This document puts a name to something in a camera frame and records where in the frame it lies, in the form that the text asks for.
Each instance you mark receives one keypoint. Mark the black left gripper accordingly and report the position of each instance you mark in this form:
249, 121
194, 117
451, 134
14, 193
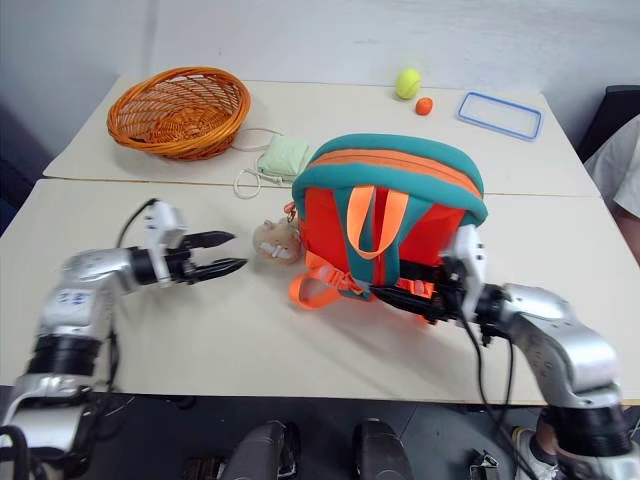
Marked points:
181, 270

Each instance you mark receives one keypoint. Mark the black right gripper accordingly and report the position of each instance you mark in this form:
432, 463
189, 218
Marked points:
449, 300

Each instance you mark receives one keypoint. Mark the orange and teal backpack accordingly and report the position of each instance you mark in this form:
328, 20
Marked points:
390, 200

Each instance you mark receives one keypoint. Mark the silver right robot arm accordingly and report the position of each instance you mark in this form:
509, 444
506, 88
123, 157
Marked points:
560, 330

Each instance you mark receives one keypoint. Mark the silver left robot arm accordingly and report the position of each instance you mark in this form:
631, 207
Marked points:
85, 290

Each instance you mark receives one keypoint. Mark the orange wicker basket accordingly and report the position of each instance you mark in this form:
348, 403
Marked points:
180, 112

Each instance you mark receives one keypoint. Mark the dark rounded shape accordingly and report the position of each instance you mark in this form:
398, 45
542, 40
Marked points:
382, 450
262, 450

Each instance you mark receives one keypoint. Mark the small orange fruit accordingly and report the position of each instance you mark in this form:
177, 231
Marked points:
424, 106

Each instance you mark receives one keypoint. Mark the clear lid blue rim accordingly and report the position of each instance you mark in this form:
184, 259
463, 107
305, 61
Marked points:
499, 116

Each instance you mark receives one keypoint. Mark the yellow tennis ball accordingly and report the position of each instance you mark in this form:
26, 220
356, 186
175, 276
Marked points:
408, 83

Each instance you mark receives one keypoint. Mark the white sneaker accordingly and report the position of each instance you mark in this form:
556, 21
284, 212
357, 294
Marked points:
535, 455

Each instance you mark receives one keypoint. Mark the person in white clothes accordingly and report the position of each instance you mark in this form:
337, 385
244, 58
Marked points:
620, 165

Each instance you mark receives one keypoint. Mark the black chair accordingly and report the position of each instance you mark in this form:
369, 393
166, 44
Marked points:
607, 110

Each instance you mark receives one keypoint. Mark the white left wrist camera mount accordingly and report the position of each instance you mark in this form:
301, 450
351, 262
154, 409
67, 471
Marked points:
162, 225

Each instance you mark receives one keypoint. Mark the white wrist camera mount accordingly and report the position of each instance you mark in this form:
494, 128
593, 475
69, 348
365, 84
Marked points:
470, 260
162, 225

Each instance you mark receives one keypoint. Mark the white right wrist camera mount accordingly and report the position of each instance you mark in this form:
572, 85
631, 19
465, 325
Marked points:
470, 260

